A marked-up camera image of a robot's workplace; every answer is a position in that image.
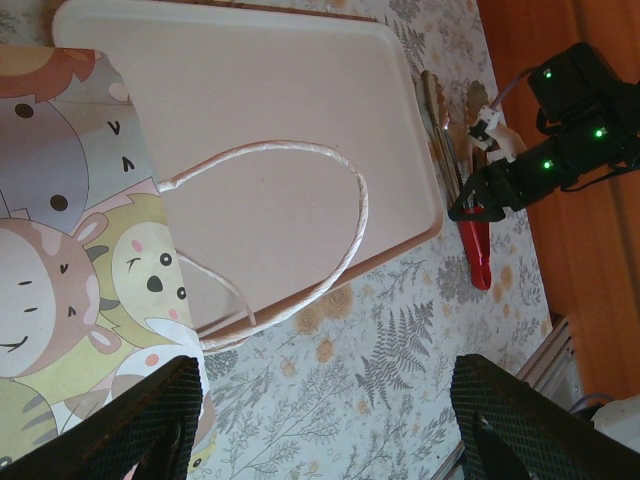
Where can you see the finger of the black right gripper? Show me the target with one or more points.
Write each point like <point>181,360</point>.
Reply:
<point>480,218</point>
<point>482,180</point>

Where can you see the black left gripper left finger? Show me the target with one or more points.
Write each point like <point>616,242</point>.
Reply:
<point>125,425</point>

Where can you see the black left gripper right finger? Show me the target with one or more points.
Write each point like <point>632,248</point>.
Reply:
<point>525,425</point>

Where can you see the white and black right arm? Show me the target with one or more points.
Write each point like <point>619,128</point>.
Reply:
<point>620,414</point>

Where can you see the pale pink plastic tray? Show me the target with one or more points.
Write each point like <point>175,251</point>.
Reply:
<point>280,100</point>

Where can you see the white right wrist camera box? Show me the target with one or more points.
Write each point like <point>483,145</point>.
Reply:
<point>502,137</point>

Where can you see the wide aluminium frame rail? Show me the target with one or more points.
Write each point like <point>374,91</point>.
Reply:
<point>550,357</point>

